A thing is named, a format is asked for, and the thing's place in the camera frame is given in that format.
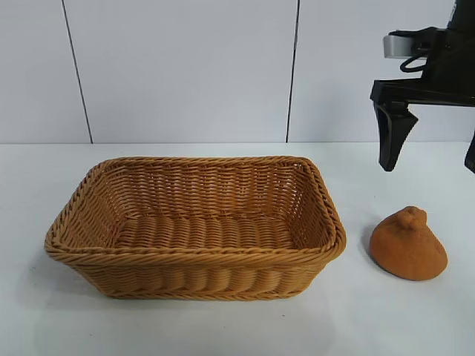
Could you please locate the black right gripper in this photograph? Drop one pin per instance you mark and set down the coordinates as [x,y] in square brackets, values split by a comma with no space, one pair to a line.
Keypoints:
[449,74]

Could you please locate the brown cone-shaped bread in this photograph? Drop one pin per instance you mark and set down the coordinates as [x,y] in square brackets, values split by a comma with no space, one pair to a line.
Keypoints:
[408,248]

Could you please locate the woven wicker basket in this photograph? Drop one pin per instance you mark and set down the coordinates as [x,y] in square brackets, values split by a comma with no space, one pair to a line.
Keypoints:
[185,230]

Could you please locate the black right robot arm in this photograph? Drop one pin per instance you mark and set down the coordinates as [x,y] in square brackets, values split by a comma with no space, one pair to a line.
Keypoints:
[462,13]

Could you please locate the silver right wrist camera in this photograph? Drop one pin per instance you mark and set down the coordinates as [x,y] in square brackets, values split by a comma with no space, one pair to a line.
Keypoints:
[399,44]

